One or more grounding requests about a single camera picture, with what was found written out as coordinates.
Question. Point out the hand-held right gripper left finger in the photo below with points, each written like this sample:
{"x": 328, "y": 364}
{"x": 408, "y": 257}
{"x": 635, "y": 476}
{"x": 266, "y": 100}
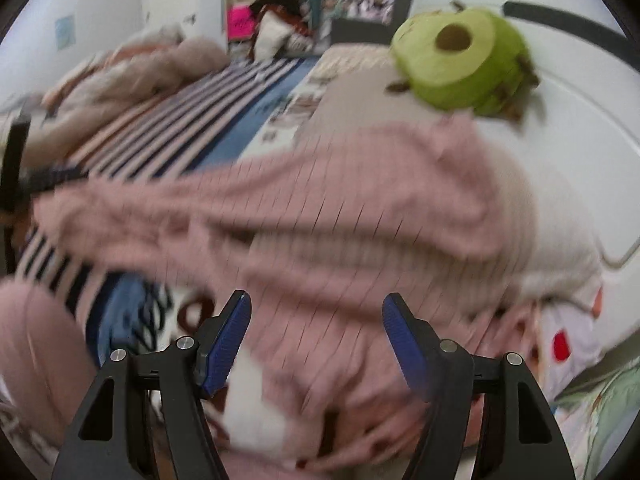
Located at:
{"x": 227, "y": 350}

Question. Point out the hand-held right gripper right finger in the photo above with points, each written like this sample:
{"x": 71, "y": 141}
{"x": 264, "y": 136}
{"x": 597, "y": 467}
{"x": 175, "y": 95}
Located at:
{"x": 405, "y": 345}

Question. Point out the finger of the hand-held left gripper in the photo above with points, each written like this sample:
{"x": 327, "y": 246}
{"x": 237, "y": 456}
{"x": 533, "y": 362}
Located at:
{"x": 55, "y": 180}

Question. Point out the pink checked pants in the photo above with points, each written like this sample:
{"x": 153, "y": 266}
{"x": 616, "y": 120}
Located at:
{"x": 325, "y": 220}

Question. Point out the crumpled beige duvet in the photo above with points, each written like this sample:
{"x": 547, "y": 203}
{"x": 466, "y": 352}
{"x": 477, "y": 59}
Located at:
{"x": 150, "y": 70}

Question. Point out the striped printed blanket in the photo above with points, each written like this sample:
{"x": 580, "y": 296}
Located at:
{"x": 200, "y": 125}

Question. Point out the white printed cloth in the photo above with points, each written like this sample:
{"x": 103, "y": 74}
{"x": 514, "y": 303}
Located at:
{"x": 575, "y": 325}

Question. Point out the green floral cloth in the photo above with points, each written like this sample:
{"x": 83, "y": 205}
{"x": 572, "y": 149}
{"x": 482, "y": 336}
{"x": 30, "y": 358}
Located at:
{"x": 610, "y": 410}

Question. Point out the pink shopping bag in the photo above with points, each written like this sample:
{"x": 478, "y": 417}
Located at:
{"x": 239, "y": 22}

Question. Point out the beige pillow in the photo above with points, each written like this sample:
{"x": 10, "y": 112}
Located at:
{"x": 350, "y": 100}

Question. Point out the white puffer jacket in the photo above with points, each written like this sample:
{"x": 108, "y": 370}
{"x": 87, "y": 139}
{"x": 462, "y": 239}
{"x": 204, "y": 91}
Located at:
{"x": 270, "y": 35}

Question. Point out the white bed headboard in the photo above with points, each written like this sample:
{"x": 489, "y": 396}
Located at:
{"x": 575, "y": 135}

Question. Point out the green avocado plush pillow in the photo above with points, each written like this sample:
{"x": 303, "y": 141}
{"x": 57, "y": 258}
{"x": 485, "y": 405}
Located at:
{"x": 465, "y": 75}

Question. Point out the dark clothes pile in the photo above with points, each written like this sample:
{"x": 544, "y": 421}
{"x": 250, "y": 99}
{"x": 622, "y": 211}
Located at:
{"x": 285, "y": 7}

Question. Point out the floral pillow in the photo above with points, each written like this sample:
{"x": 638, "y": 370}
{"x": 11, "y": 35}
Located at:
{"x": 350, "y": 60}

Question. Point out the dark grey desk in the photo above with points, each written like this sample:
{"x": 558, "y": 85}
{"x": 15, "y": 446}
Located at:
{"x": 360, "y": 32}

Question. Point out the light blue wall poster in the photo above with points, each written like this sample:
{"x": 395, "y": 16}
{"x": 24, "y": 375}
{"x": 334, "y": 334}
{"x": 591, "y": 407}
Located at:
{"x": 65, "y": 32}

